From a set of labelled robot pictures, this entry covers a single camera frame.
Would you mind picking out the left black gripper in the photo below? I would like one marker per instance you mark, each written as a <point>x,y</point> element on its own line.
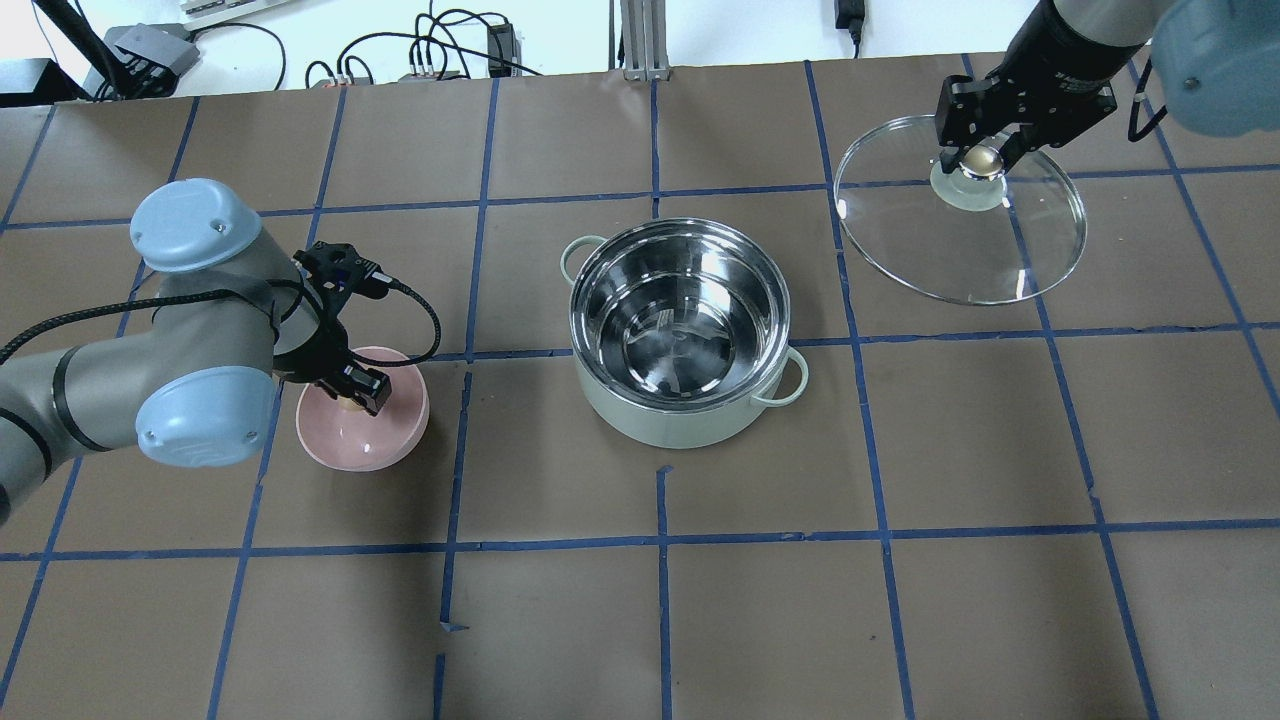
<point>316,352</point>

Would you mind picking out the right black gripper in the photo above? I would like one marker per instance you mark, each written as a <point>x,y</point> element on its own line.
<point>1052,68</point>

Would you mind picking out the glass pot lid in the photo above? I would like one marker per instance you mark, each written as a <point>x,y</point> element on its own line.
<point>983,234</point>

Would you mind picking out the pale green steel pot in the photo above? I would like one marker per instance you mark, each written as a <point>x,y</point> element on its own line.
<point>679,328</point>

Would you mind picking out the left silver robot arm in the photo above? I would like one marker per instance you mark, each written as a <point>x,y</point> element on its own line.
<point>188,376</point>

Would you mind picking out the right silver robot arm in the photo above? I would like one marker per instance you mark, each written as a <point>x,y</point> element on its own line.
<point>1216,61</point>

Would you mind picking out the pink bowl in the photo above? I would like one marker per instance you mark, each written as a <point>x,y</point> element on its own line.
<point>340,435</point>

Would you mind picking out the black power adapter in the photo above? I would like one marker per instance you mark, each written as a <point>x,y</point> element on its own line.
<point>502,49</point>

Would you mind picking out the aluminium frame post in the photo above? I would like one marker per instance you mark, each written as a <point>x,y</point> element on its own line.
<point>642,31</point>

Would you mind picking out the black camera stand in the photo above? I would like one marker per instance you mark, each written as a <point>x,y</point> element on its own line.
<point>143,61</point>

